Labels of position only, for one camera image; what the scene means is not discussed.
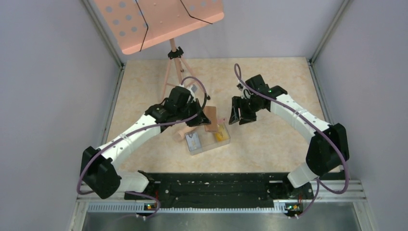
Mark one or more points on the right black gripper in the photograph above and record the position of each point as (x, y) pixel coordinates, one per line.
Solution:
(237, 103)

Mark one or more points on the clear plastic card box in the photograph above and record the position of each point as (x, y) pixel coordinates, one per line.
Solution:
(208, 141)

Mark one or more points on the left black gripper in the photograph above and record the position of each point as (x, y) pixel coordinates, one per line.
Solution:
(200, 119)

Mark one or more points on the grey white credit card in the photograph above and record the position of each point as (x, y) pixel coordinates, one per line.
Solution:
(193, 141)

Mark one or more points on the pink cylindrical handle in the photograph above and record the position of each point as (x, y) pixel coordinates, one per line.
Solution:
(180, 134)

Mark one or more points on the yellow credit card stack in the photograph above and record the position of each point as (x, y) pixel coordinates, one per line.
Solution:
(222, 134)

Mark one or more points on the pink music stand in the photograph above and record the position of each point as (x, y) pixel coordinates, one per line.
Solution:
(139, 24)

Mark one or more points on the brown leather card holder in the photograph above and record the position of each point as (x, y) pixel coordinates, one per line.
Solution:
(215, 121)

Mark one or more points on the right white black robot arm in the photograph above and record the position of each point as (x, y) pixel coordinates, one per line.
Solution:
(328, 146)

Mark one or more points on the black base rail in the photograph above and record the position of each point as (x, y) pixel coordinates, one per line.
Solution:
(224, 190)

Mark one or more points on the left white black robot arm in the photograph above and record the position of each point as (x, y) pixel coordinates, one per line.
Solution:
(99, 166)

